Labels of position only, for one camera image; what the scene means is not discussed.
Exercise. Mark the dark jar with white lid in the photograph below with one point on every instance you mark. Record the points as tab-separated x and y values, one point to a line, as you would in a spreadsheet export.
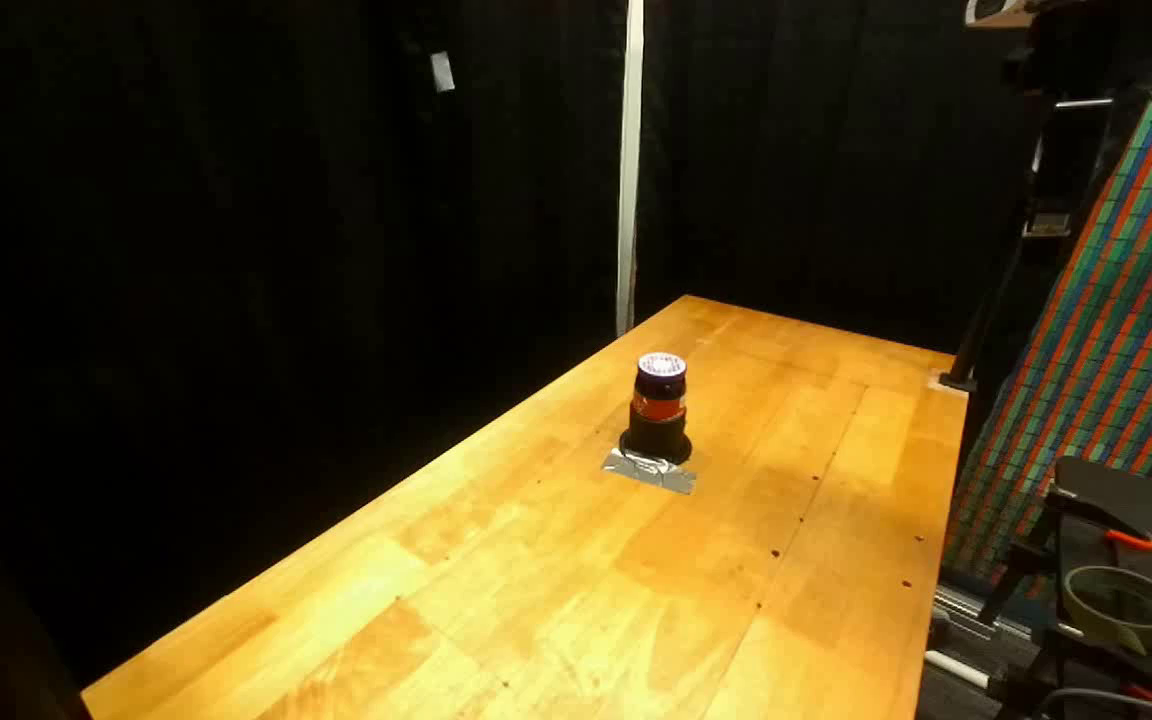
663	407

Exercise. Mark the white vertical pole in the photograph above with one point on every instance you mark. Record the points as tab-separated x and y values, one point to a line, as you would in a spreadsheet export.
628	173

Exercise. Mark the small white tag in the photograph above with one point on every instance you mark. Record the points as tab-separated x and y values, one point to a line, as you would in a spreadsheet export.
440	70

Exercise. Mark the black curtain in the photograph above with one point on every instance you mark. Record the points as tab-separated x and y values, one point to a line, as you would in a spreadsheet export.
201	264

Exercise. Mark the colourful striped cloth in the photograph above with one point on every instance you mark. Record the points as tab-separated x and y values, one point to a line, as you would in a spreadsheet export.
1123	334

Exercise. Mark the black equipment cart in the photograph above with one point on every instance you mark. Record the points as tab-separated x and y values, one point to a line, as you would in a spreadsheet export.
1141	507

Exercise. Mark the grey tape roll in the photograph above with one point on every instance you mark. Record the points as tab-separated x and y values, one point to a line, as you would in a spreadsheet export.
1123	603

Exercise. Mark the grey aluminium rail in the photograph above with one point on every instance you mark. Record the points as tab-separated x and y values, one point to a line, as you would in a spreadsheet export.
983	626

